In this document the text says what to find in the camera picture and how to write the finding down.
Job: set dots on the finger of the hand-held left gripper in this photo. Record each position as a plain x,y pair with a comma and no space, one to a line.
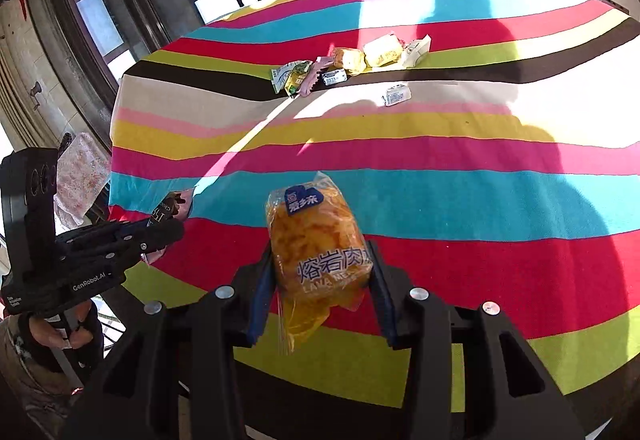
155,237
110,230

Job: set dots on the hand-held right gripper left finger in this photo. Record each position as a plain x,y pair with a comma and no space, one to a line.
259,310

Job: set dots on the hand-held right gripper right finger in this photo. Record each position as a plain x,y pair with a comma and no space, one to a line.
382,307

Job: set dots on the lilac packet with dark print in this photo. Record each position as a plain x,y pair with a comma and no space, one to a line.
167,209

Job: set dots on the orange bread packet blue label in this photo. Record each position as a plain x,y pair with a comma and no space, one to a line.
312,230

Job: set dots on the small blue white packet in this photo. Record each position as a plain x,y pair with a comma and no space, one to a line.
333,77

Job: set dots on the person's left forearm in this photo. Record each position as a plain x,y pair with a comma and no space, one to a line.
25,370

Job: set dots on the person's left hand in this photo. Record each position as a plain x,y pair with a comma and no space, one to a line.
47,329

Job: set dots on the floral cloth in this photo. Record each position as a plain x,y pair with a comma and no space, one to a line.
80,175

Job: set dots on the striped colourful cloth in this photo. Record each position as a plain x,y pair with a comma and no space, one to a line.
450,190

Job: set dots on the white packet with black text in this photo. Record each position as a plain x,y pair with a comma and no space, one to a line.
396,95

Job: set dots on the orange yellow snack packet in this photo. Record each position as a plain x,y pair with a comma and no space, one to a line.
349,60

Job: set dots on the white bread packet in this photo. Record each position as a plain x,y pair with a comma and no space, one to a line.
415,51

